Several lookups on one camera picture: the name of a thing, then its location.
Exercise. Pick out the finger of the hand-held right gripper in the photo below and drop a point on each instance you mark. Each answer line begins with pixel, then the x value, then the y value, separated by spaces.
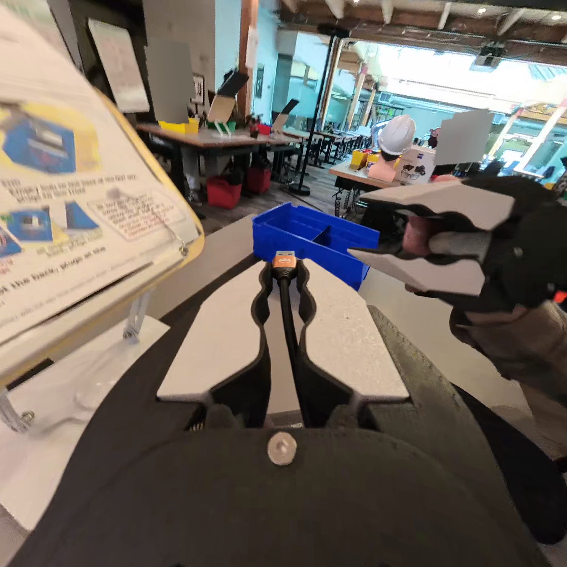
pixel 425 270
pixel 443 199

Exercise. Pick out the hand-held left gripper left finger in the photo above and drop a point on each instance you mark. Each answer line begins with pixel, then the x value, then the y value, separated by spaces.
pixel 213 354

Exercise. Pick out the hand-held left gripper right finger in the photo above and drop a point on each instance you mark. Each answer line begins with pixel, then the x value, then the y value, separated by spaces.
pixel 354 354

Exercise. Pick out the blue plastic bin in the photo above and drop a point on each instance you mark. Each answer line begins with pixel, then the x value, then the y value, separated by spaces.
pixel 301 235

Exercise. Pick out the person's right forearm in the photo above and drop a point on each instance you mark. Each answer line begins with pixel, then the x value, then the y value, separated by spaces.
pixel 523 354

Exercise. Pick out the person's right hand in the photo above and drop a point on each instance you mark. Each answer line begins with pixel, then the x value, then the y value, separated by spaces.
pixel 416 235

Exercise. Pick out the white cardboard box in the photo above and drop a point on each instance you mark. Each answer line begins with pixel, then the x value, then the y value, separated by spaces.
pixel 416 166

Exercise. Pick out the white hard hat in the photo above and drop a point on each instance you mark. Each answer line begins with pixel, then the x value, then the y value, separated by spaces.
pixel 396 135

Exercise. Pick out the wooden work table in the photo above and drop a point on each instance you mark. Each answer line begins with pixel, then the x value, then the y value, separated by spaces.
pixel 354 173
pixel 213 140

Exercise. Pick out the black pole stand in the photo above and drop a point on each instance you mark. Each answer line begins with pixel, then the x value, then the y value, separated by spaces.
pixel 319 106

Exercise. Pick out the red plastic bin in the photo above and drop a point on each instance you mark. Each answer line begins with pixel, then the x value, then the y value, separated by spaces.
pixel 223 192

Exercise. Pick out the white stand base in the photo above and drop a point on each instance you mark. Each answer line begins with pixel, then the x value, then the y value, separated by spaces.
pixel 53 425

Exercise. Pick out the black wrist rest pad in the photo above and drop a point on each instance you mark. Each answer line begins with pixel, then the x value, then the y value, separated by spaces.
pixel 514 478

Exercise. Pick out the printed instruction sheet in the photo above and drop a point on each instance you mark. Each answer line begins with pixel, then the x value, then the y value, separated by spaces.
pixel 62 195

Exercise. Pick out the yellow plastic bin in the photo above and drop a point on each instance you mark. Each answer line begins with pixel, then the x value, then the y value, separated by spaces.
pixel 182 127

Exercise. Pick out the wooden column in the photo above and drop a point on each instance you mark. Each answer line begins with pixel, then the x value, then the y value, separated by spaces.
pixel 246 53

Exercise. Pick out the white easel board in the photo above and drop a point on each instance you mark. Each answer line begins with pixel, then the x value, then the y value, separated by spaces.
pixel 117 66

